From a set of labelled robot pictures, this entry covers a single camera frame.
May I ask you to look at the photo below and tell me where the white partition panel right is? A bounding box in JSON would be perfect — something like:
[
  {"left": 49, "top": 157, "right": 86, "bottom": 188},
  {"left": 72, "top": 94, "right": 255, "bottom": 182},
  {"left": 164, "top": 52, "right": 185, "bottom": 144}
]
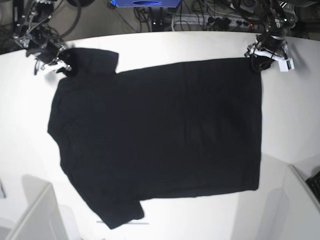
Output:
[{"left": 231, "top": 165, "right": 320, "bottom": 240}]

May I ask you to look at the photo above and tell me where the white power strip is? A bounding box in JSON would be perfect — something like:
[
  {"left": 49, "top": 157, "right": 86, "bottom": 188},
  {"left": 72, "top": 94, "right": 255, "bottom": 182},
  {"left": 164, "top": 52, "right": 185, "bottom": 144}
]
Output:
[{"left": 172, "top": 13, "right": 263, "bottom": 32}]

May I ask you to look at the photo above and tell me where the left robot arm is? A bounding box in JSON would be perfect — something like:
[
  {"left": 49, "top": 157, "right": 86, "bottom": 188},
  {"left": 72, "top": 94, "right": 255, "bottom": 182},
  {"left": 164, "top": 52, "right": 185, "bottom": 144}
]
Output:
[{"left": 232, "top": 0, "right": 297, "bottom": 73}]

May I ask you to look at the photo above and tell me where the blue box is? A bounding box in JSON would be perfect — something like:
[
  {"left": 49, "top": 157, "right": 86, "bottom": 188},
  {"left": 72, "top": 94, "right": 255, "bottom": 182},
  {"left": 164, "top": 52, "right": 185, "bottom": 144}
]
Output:
[{"left": 110, "top": 0, "right": 181, "bottom": 8}]

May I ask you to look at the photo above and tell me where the white partition panel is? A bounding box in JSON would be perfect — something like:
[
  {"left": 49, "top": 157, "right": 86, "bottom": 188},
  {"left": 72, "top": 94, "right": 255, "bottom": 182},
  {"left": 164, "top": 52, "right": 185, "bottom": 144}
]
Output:
[
  {"left": 0, "top": 175, "right": 81, "bottom": 240},
  {"left": 231, "top": 165, "right": 320, "bottom": 240}
]

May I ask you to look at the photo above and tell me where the white partition panel left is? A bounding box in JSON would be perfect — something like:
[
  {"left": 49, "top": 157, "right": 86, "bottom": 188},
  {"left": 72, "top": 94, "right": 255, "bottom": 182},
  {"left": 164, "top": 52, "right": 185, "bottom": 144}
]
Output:
[{"left": 0, "top": 175, "right": 81, "bottom": 240}]

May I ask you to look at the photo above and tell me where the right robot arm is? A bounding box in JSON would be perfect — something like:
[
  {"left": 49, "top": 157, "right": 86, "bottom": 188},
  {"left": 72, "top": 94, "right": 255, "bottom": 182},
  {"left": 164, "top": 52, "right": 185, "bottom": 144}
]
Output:
[{"left": 12, "top": 0, "right": 82, "bottom": 76}]

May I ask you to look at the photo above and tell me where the black T-shirt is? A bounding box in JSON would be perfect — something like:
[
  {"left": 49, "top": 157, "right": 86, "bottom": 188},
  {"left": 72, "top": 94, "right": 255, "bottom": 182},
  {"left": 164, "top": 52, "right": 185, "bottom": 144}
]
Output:
[{"left": 47, "top": 48, "right": 262, "bottom": 229}]

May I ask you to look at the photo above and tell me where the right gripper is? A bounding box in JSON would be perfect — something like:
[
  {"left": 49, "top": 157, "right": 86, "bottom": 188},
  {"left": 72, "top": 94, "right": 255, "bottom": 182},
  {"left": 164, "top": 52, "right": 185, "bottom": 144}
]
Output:
[{"left": 24, "top": 35, "right": 75, "bottom": 74}]

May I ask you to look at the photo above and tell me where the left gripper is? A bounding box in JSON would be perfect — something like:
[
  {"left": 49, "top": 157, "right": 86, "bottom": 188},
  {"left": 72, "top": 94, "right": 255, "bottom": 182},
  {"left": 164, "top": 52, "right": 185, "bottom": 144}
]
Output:
[{"left": 244, "top": 31, "right": 288, "bottom": 73}]

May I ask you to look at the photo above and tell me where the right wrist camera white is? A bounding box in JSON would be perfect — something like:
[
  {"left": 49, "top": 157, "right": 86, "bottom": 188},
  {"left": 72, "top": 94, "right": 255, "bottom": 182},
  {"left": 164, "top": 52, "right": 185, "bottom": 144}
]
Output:
[{"left": 33, "top": 59, "right": 59, "bottom": 76}]

